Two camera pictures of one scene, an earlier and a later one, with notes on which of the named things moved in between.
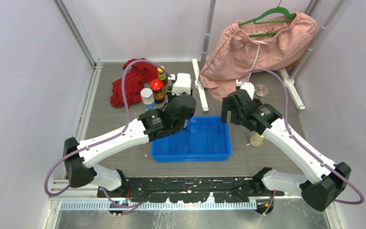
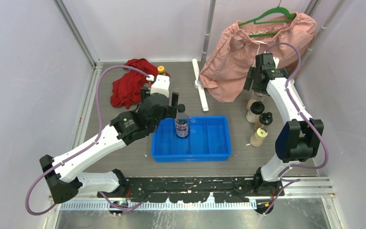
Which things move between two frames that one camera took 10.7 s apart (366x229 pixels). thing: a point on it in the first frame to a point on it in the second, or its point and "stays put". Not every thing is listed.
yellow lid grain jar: (256, 140) stays put
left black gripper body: (170, 95) to (145, 91)
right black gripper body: (235, 118) to (253, 75)
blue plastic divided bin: (204, 139) stays put
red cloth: (137, 74) stays put
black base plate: (187, 188) stays put
